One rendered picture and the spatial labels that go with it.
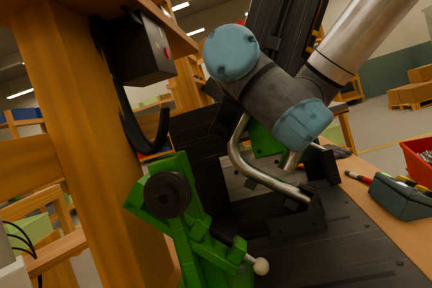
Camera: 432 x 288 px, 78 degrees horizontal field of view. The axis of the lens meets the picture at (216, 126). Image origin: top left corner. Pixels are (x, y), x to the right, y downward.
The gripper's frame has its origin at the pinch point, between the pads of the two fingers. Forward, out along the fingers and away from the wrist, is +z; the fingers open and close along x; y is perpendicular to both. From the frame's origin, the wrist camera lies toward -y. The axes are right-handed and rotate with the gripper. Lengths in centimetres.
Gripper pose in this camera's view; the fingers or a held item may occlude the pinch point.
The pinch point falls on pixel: (246, 113)
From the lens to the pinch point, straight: 68.3
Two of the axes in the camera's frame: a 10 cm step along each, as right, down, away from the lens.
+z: 2.1, 1.4, 9.7
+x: -8.4, -4.7, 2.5
